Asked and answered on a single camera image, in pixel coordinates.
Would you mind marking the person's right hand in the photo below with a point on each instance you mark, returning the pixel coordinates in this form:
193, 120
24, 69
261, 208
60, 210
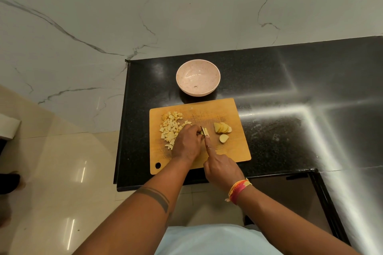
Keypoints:
223, 171

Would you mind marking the person's left hand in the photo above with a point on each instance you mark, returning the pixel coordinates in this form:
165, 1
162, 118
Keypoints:
187, 144

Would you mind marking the pile of diced potato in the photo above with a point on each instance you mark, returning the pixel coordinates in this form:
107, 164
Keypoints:
169, 129

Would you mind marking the potato end piece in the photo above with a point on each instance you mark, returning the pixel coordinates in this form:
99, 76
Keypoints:
223, 138

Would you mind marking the yellow potato half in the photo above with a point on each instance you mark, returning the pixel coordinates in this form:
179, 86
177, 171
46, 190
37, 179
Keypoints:
220, 127

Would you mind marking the pink speckled bowl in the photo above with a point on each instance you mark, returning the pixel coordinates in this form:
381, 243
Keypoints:
200, 74

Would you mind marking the person's left forearm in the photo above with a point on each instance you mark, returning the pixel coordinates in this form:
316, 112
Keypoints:
134, 222

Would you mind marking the person's right forearm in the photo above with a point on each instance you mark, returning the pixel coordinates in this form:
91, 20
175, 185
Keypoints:
290, 222

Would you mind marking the wooden cutting board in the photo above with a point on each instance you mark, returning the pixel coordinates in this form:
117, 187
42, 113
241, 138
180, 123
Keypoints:
236, 150

